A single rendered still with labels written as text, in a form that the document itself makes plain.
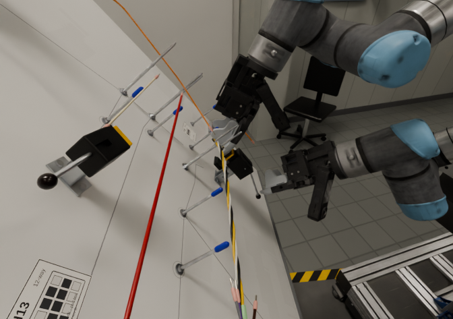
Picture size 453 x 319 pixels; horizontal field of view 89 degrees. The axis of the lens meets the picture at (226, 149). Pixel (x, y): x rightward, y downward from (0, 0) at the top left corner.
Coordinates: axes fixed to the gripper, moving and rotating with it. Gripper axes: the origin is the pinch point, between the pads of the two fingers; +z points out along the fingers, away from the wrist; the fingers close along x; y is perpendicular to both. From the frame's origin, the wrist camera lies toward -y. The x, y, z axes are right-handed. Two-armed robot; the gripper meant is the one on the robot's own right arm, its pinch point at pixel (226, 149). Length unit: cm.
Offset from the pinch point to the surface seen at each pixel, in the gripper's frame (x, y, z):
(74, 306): 37.0, 13.4, 1.6
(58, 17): 0.4, 39.0, -10.4
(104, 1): -162, 104, 7
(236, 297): 34.6, -0.3, -2.2
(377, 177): -134, -173, 27
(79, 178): 27.7, 19.0, -3.1
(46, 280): 36.4, 16.3, 0.3
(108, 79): 3.7, 27.4, -5.0
